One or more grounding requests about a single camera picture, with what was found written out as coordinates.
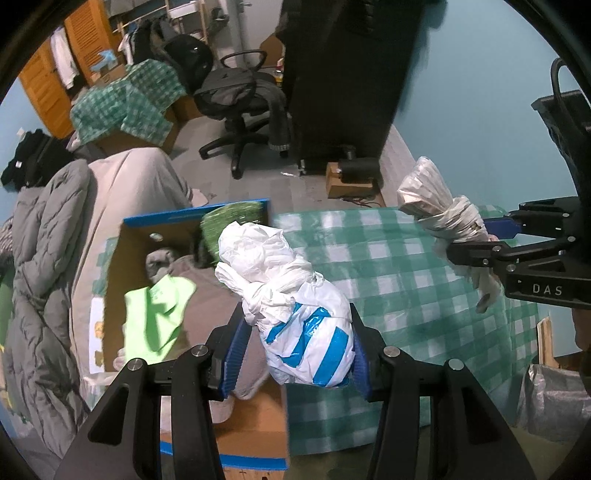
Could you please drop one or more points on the green mesh scrubber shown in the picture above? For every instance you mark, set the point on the green mesh scrubber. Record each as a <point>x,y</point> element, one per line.
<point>231,221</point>

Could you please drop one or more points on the light green cloth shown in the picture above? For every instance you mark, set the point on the light green cloth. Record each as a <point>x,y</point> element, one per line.
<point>157,314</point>

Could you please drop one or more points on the yellow red bottle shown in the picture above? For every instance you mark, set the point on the yellow red bottle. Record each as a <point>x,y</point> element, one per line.
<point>278,74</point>

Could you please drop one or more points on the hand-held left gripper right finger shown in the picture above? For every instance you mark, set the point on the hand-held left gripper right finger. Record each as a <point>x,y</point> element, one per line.
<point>362,369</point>

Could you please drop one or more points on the small brown cardboard box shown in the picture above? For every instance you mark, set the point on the small brown cardboard box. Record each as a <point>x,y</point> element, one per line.
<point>341,185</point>

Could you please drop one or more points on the white hanging shirt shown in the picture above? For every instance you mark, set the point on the white hanging shirt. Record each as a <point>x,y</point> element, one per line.
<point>62,55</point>

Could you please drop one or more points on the open brown cardboard box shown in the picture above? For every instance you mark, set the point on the open brown cardboard box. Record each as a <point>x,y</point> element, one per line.
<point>111,69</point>

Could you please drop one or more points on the wooden clothes rack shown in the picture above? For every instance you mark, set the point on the wooden clothes rack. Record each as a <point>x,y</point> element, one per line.
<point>203,18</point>

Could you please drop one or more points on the printed white cloth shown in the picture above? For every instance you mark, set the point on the printed white cloth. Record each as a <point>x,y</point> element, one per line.
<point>99,323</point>

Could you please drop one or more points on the white knotted plastic bag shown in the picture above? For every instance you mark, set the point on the white knotted plastic bag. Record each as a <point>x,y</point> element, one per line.
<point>429,194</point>

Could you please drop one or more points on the blue cardboard box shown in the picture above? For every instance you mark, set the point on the blue cardboard box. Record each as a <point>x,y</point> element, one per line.
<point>258,424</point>

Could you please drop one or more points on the green checkered tablecloth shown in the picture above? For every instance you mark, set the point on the green checkered tablecloth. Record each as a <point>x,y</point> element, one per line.
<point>392,277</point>

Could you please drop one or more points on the black cylindrical device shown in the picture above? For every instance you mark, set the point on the black cylindrical device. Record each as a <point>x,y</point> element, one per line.
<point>360,167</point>

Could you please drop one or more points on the white blue striped plastic bag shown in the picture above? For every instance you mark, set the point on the white blue striped plastic bag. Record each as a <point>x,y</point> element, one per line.
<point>300,332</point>

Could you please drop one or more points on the dark grey jacket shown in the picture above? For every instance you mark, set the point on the dark grey jacket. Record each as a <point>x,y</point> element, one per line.
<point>231,92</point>

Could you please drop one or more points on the grey plastic bag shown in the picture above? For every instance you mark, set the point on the grey plastic bag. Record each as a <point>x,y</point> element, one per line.
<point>554,401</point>

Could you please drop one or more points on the black office chair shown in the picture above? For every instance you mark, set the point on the black office chair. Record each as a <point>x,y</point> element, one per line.
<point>184,55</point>

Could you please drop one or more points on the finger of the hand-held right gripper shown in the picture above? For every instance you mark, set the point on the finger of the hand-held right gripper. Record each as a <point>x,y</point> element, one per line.
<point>475,254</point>
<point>501,227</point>

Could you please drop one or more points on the wooden board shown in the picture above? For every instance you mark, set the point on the wooden board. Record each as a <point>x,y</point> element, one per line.
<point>549,339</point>

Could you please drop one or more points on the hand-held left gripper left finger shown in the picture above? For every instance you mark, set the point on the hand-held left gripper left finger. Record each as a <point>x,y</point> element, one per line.
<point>235,355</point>

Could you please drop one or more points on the grey puffer jacket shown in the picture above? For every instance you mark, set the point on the grey puffer jacket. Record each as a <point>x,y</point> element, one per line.
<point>41,277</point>

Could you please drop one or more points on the green checkered cloth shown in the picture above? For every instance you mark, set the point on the green checkered cloth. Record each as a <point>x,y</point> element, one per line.
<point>120,106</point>

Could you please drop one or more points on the black clothing pile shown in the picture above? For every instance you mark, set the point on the black clothing pile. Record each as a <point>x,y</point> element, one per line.
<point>27,157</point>

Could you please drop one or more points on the large brown cardboard box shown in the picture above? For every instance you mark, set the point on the large brown cardboard box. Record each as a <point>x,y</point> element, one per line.
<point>171,129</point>

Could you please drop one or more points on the light grey garment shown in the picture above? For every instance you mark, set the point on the light grey garment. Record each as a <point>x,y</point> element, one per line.
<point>129,184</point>

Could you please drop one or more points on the black wardrobe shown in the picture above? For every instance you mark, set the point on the black wardrobe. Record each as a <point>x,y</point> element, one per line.
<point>346,83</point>

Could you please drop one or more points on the orange wooden louvre doors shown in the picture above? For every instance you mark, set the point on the orange wooden louvre doors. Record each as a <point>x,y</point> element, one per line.
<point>41,92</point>

